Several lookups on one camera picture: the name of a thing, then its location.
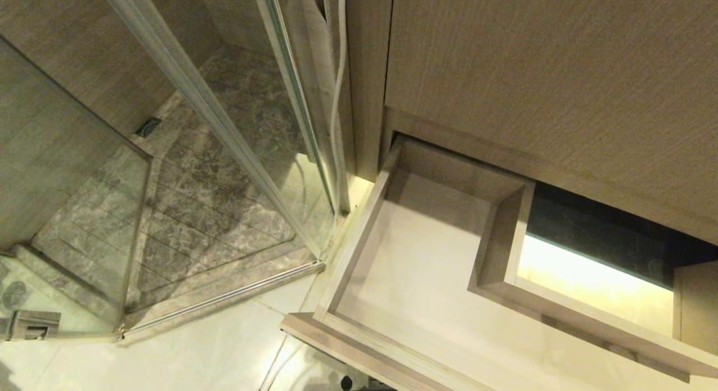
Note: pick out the light wooden open drawer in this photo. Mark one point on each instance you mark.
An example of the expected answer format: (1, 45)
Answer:
(415, 279)

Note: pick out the fixed glass shower panel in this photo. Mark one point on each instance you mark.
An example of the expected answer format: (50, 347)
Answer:
(247, 99)

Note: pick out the beige wooden vanity cabinet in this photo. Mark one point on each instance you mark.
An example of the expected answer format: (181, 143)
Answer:
(533, 82)

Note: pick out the shower floor drain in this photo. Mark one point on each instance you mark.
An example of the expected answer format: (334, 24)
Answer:
(148, 127)

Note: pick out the glass shower door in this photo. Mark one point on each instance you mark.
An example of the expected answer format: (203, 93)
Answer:
(67, 183)

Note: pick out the metal glass door hinge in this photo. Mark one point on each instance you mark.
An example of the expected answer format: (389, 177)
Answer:
(31, 323)

